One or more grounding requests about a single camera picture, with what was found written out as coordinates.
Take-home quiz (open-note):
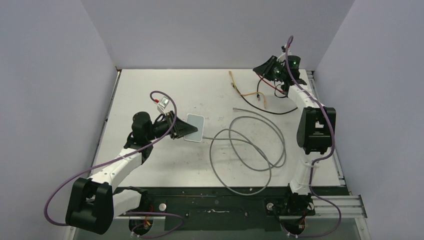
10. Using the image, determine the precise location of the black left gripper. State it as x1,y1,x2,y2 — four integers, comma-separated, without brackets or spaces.
145,110,197,141

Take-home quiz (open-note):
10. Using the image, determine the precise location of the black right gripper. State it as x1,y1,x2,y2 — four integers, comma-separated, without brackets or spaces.
252,55,286,82

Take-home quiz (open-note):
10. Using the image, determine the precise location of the red ethernet cable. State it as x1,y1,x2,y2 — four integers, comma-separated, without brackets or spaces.
257,74,286,95

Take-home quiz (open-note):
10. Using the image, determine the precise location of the white network switch box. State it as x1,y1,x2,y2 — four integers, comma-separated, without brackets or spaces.
183,113,205,143

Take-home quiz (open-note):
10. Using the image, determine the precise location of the black ethernet cable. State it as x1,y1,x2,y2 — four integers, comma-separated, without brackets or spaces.
235,76,299,116

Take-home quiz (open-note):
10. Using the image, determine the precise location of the yellow ethernet cable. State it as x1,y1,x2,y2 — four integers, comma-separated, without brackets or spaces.
228,70,269,110

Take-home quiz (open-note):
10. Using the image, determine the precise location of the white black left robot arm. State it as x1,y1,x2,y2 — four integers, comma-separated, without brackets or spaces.
65,111,199,235

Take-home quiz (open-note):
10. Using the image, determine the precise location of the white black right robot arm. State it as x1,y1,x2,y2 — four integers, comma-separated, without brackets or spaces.
253,55,336,196

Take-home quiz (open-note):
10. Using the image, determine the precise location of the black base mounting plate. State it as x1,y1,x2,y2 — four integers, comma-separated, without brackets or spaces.
116,187,350,232

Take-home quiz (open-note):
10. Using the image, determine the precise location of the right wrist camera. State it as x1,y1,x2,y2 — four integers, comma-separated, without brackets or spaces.
277,44,292,64

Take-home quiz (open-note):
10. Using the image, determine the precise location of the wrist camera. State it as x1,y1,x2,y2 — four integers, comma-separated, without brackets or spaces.
277,44,292,64
157,96,170,115

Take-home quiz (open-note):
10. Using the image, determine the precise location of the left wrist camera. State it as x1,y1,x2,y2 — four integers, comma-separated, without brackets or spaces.
157,96,170,115

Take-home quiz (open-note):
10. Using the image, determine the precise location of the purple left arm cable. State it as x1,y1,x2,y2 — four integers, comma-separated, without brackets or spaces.
43,90,186,239

